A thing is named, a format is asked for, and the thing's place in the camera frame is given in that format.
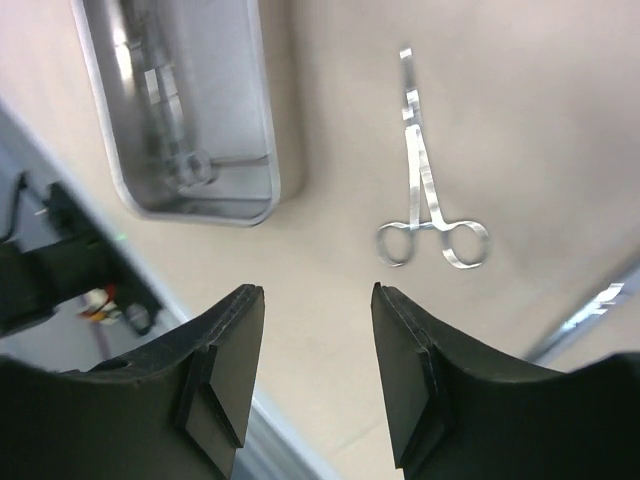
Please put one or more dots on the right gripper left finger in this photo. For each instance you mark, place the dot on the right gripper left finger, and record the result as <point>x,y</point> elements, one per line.
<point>176,407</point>

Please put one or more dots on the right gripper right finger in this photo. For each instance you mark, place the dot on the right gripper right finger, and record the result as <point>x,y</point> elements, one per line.
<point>459,409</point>

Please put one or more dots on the steel surgical scissors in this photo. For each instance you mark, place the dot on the steel surgical scissors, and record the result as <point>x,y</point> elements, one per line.
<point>596,307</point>

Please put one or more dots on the steel instrument tray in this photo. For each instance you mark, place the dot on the steel instrument tray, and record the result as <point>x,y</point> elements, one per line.
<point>218,51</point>

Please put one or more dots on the beige surgical wrap cloth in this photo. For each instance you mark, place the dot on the beige surgical wrap cloth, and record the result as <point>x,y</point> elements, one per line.
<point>531,110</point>

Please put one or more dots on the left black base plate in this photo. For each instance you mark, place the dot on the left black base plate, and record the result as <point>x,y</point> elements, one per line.
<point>35,282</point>

